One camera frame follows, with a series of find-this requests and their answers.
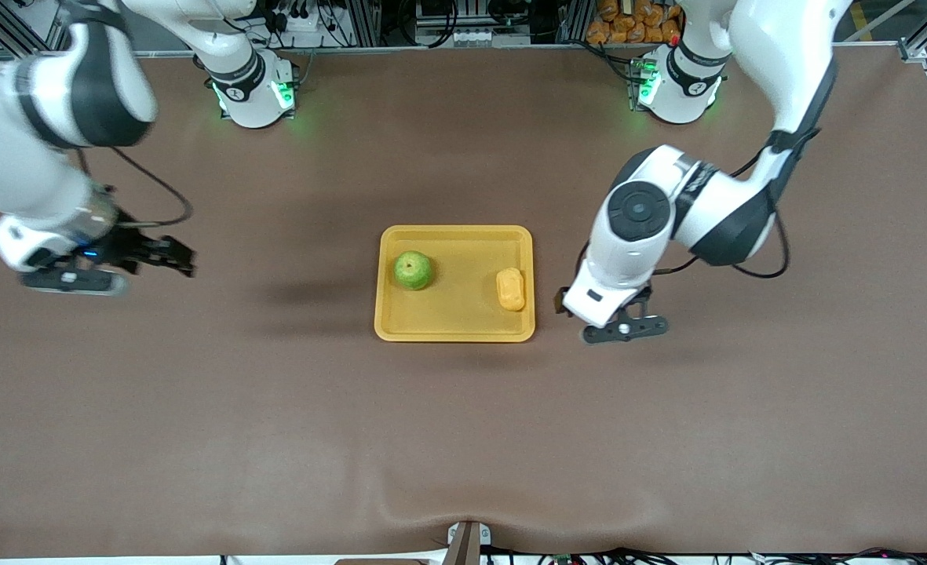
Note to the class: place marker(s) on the white power strip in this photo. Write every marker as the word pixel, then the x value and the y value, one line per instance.
pixel 306 23

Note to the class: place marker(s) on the green apple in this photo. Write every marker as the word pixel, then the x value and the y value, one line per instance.
pixel 414 271

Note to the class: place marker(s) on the brown table cloth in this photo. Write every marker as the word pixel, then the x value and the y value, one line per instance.
pixel 463 431

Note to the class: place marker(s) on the bag of orange items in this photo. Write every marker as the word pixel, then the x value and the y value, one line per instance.
pixel 628 27

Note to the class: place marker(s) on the grey metal camera bracket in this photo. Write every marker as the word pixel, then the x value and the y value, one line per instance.
pixel 467 545

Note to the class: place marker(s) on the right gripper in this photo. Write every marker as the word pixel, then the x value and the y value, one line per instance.
pixel 133 245

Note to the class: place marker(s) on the yellow potato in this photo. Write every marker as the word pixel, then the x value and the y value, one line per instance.
pixel 511 290

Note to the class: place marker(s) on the white terminal strip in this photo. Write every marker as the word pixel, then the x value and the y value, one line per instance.
pixel 472 36

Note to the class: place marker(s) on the aluminium frame rail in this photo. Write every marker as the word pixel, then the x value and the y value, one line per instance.
pixel 463 49

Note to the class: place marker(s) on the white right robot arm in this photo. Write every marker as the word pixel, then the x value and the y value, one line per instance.
pixel 8 169

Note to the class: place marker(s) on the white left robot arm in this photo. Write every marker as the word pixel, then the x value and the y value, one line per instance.
pixel 785 47

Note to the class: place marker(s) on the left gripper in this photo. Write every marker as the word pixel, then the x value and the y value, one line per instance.
pixel 560 300

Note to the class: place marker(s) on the yellow plastic tray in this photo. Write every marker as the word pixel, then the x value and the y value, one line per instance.
pixel 455 314

